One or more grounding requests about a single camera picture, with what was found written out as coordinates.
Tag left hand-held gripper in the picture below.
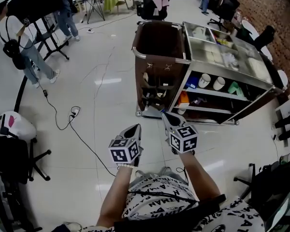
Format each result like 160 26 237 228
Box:
108 124 144 167

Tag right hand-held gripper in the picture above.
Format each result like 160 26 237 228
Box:
161 112 200 155

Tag brown pocket organizer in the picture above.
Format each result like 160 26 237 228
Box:
135 58 184 113

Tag person's left forearm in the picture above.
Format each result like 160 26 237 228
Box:
96 166 134 228

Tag person's right forearm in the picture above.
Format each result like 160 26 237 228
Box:
178 152 221 203

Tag metal shelf cabinet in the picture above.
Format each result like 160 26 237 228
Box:
131 20 285 126

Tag brown laundry bag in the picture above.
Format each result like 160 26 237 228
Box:
131 20 191 113

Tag orange box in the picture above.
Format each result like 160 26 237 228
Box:
177 91 190 105

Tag blue plastic packet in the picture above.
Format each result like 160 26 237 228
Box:
184 76 200 89

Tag white cup dark stripes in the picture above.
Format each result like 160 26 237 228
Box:
198 73 211 88

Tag plain white cup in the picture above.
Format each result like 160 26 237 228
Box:
213 76 226 91

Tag green cup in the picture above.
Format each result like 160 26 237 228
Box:
227 81 240 95

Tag white printed shirt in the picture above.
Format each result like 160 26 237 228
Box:
79 175 265 232

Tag white crumpled cloth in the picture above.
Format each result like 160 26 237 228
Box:
221 52 240 66

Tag white folded towels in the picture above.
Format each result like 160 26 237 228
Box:
192 27 215 43

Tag colourful small packets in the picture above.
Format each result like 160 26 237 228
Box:
216 35 232 45

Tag black swivel chair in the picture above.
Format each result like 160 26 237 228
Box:
233 151 290 227

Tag white round-back chair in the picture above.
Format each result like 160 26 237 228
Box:
241 20 259 42
260 46 274 61
277 69 289 89

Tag black high-back office chair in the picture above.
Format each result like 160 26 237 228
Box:
136 0 174 21

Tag black slim chair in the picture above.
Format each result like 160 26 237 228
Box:
253 25 276 51

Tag black padded office chair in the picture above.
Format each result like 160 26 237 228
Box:
207 0 241 31

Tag black mesh office chair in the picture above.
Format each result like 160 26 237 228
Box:
0 131 52 232

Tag black wheeled screen stand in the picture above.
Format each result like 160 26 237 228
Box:
33 15 70 61

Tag black display screen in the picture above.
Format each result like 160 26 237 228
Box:
6 0 65 25

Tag white bead bracelet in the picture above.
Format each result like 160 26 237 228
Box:
116 162 136 170

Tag black floor cable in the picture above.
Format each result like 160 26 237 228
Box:
35 80 116 178

